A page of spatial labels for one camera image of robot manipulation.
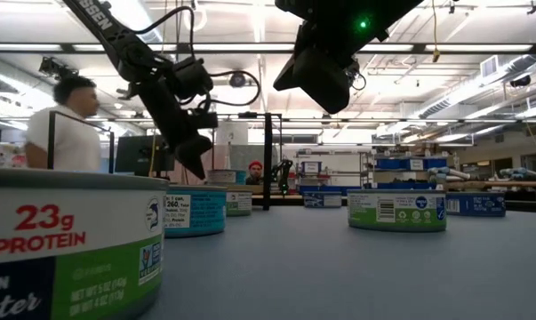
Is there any white hanging ring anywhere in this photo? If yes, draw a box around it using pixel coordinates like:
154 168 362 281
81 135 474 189
182 5 209 33

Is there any wooden background table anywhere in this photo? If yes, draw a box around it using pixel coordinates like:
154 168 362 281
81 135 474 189
444 179 536 188

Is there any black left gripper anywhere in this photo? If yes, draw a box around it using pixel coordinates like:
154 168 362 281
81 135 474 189
136 77 220 180

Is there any blue storage bins shelf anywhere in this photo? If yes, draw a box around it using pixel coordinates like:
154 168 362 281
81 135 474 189
372 153 451 191

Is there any black monitor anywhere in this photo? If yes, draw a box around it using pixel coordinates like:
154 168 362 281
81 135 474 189
115 134 176 178

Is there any round black ceiling camera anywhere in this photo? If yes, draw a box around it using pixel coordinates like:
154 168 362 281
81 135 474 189
228 70 249 90

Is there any green label tuna can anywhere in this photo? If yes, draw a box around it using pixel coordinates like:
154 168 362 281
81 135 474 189
347 189 448 234
0 167 170 320
225 190 253 218

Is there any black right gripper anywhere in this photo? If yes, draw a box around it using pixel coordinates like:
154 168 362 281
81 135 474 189
273 44 354 116

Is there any wooden shelf black metal frame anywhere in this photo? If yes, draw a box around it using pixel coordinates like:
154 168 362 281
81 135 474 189
47 109 283 212

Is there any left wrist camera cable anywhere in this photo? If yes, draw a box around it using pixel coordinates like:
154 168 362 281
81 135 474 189
198 69 262 110

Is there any black ceiling equipment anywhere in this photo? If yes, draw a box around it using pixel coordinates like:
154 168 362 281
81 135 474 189
37 56 80 82

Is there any person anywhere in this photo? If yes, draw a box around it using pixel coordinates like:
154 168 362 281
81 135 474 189
24 75 103 172
244 159 266 187

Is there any blue table mat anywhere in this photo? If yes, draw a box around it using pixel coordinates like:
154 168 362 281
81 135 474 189
136 204 536 320

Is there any dark blue label tuna can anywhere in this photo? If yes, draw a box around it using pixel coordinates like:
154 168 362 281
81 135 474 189
444 191 508 219
302 190 343 209

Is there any yellow hanging cable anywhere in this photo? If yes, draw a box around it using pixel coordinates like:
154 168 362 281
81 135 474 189
430 0 442 63

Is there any floral print box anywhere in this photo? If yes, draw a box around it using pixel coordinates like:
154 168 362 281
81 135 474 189
0 141 28 170

